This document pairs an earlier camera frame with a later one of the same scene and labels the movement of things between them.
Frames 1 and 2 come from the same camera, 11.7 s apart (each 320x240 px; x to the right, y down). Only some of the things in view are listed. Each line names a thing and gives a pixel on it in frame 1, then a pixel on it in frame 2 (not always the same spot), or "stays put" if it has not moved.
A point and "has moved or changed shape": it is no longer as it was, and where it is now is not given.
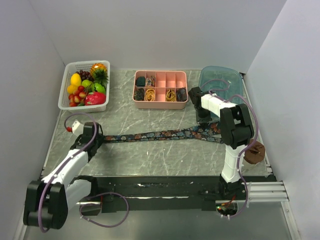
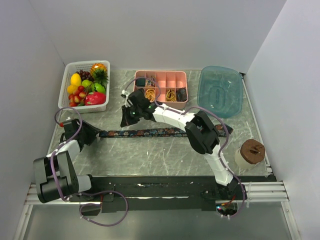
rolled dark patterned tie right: x=181 y=95 stays put
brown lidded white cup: x=254 y=155 stays put
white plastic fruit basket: x=71 y=68 stays put
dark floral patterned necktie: x=211 y=133 has moved or changed shape
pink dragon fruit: x=96 y=98 stays put
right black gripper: x=206 y=120 -> x=126 y=120
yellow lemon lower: x=72 y=88 stays put
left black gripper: x=100 y=139 -> x=92 y=131
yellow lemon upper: x=76 y=79 stays put
